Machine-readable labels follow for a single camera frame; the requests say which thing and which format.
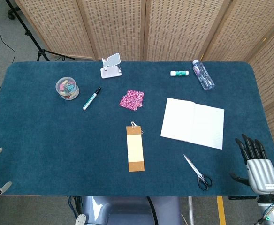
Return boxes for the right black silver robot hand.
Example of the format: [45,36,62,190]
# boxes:
[229,134,274,195]

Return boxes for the brown cream bookmark with tassel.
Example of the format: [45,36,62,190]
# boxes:
[126,121,145,173]

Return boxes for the open white notebook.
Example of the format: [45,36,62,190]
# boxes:
[160,97,225,150]

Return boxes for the blue table mat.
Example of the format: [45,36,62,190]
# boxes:
[0,60,274,197]

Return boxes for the metal table leg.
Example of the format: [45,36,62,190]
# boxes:
[187,196,195,225]

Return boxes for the clear jar of binder clips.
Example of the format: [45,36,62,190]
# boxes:
[55,76,80,101]

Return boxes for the green white marker pen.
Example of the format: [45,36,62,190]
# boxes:
[82,87,102,111]

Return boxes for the clear plastic water bottle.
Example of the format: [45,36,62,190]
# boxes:
[192,59,215,91]

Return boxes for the black tripod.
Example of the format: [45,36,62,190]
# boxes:
[5,0,76,62]

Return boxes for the green white glue stick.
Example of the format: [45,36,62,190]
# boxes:
[170,70,190,77]

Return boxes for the grey robot torso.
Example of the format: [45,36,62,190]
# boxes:
[75,196,183,225]

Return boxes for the black chair caster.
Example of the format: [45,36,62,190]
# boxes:
[7,6,22,20]

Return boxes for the white phone stand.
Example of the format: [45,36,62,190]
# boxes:
[100,52,123,79]

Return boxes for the pink patterned cloth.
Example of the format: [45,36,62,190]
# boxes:
[119,89,145,111]

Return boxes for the woven wooden folding screen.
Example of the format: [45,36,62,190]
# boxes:
[14,0,274,174]

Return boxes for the black handled scissors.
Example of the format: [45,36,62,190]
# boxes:
[183,154,213,191]

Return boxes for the black floor cable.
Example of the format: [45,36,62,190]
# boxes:
[0,0,16,63]

